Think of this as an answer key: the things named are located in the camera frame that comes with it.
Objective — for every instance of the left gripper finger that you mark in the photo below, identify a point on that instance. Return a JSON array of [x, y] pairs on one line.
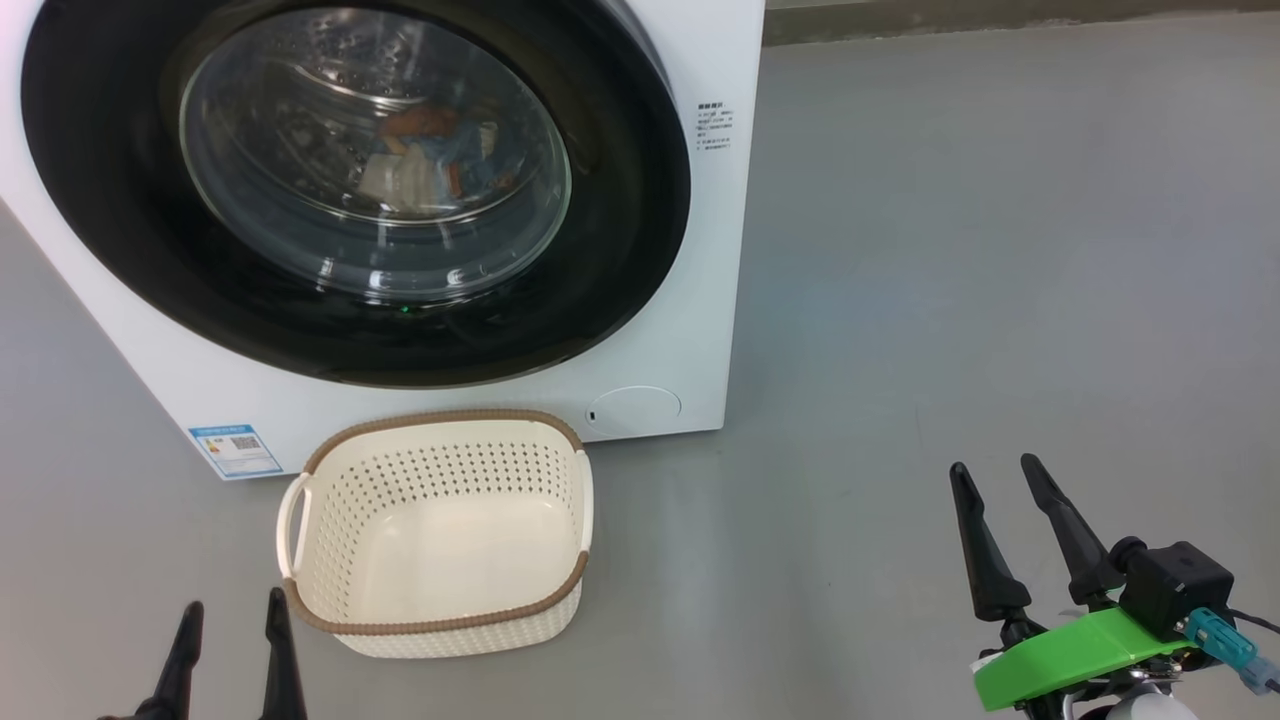
[[180, 680], [282, 670]]

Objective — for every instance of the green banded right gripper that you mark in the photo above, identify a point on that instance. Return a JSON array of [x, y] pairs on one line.
[[1080, 655]]

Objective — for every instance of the black round washing machine door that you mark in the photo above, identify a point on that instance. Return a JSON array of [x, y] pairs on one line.
[[620, 250]]

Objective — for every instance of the cream perforated laundry basket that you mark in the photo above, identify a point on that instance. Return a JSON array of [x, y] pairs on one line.
[[440, 550]]

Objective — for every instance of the white front-load washing machine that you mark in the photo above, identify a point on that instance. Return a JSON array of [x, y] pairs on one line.
[[700, 300]]

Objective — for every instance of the blue energy label sticker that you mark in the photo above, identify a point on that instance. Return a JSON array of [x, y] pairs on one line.
[[235, 452]]

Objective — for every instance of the round white filter cover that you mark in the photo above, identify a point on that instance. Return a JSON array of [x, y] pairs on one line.
[[635, 410]]

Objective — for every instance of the printed instruction text label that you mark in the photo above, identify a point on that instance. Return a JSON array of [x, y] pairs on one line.
[[716, 125]]

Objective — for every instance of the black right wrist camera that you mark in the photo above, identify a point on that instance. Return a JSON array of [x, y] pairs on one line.
[[1175, 585]]

